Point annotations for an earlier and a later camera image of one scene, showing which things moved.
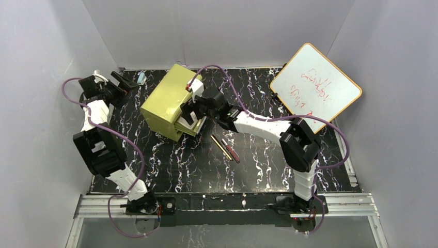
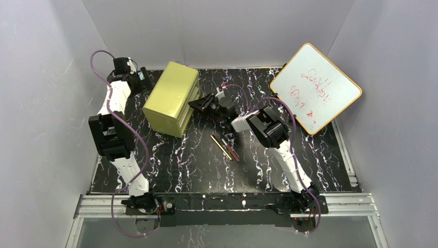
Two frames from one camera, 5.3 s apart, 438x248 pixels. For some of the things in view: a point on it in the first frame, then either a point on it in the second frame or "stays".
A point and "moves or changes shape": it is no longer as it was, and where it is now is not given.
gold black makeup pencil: (216, 140) stays
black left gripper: (118, 88) to (142, 76)
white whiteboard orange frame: (311, 84) stays
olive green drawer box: (162, 109) moves or changes shape
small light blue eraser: (142, 78) stays
